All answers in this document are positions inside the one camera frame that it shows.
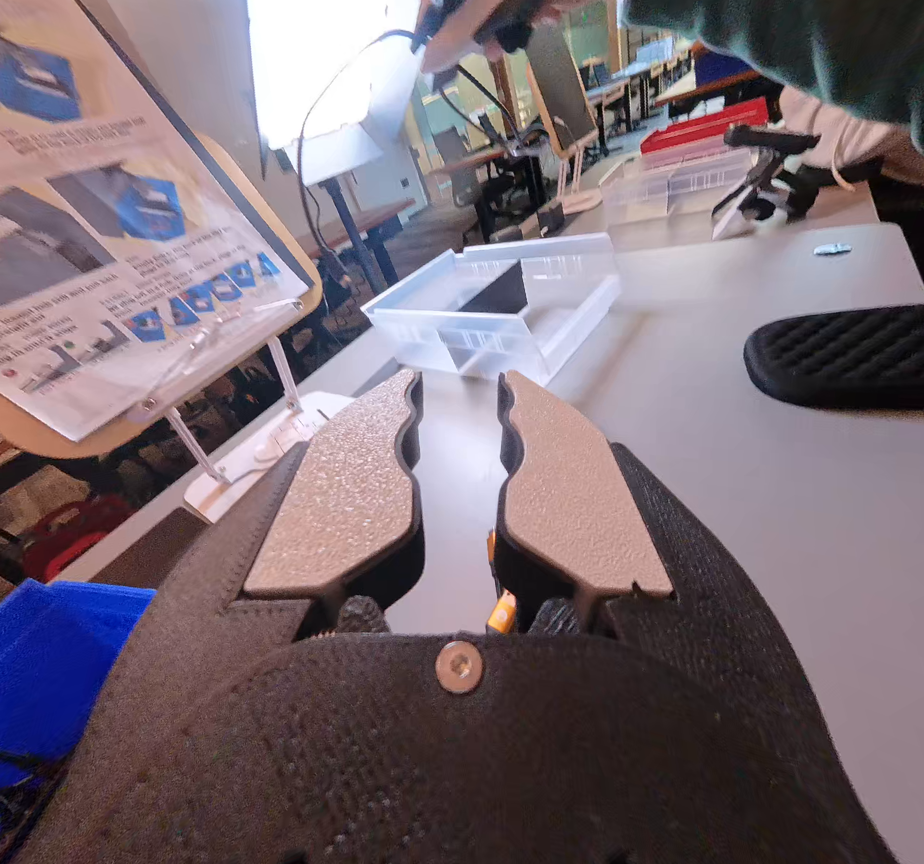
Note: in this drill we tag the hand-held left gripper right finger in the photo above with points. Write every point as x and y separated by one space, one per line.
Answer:
577 517

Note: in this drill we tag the black chair armrest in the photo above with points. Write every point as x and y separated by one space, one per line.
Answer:
837 358

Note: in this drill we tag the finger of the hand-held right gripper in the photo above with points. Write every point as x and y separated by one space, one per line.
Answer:
469 12

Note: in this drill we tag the black divider of clear bin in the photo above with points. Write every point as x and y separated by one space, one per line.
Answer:
498 293

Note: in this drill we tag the brown office desk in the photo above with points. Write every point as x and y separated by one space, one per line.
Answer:
368 218

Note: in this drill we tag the clear plastic bin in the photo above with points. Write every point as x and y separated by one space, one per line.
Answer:
577 301
650 192

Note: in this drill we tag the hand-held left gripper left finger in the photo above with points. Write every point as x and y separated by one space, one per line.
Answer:
339 510

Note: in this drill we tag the white tilted panel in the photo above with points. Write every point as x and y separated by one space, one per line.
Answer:
317 34

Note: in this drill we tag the blue plastic bin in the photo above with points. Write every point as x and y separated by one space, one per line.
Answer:
58 662

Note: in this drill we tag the red plastic bin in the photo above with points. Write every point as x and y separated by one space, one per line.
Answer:
707 124

